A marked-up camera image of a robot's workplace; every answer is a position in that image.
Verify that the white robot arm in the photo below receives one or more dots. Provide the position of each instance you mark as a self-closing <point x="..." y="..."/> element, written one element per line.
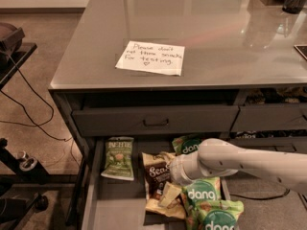
<point x="217" y="157"/>

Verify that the grey open middle drawer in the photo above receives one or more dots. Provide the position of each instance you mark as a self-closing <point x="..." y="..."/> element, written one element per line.
<point x="118" y="204"/>

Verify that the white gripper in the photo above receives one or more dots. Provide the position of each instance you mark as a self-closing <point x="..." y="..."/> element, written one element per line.
<point x="177" y="171"/>

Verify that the green Kettle chip bag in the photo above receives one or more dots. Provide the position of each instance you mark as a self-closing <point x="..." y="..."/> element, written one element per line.
<point x="118" y="163"/>

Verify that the green Dang bag rear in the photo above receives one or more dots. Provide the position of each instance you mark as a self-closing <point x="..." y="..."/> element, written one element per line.
<point x="186" y="144"/>

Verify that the grey metal cabinet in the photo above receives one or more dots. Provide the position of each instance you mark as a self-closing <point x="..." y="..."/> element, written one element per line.
<point x="237" y="53"/>

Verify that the grey top right drawer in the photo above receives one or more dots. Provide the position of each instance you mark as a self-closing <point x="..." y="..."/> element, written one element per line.
<point x="271" y="116"/>

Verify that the dark tablet on counter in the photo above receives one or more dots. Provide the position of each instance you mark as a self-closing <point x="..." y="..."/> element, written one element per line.
<point x="302" y="49"/>

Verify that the white handwritten paper note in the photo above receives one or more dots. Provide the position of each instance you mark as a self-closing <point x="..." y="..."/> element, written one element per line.
<point x="152" y="57"/>

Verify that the green dang bag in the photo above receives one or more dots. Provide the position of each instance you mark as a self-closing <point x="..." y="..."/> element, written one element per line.
<point x="186" y="144"/>
<point x="214" y="215"/>
<point x="201" y="189"/>

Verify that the green Dang bag front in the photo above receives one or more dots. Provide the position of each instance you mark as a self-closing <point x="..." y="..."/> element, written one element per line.
<point x="214" y="215"/>

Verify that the brown SeaSalt chip bag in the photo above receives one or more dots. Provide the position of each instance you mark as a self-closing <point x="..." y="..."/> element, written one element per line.
<point x="156" y="175"/>

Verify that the grey top left drawer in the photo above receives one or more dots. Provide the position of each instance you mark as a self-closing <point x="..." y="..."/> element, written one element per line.
<point x="147" y="120"/>

